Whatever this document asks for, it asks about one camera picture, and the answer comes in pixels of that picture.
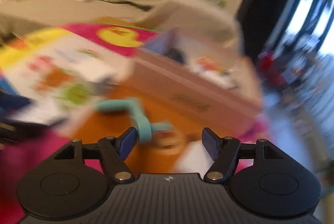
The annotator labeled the pink cardboard box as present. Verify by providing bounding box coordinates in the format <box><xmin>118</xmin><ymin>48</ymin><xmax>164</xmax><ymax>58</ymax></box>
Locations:
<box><xmin>127</xmin><ymin>29</ymin><xmax>263</xmax><ymax>134</ymax></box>

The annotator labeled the red bucket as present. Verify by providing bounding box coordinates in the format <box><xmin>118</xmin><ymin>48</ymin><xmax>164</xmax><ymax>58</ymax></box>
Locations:
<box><xmin>256</xmin><ymin>51</ymin><xmax>286</xmax><ymax>87</ymax></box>

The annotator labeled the colourful cartoon play mat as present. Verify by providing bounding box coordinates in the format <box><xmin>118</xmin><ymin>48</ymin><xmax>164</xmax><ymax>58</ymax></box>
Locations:
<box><xmin>0</xmin><ymin>18</ymin><xmax>269</xmax><ymax>224</ymax></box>

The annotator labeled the black round item in box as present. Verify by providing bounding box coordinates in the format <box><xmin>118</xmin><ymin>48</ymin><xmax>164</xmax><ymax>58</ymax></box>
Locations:
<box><xmin>164</xmin><ymin>48</ymin><xmax>185</xmax><ymax>64</ymax></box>

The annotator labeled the teal plastic handle tool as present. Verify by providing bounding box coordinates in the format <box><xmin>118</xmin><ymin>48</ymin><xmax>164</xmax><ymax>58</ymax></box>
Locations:
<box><xmin>95</xmin><ymin>97</ymin><xmax>173</xmax><ymax>143</ymax></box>

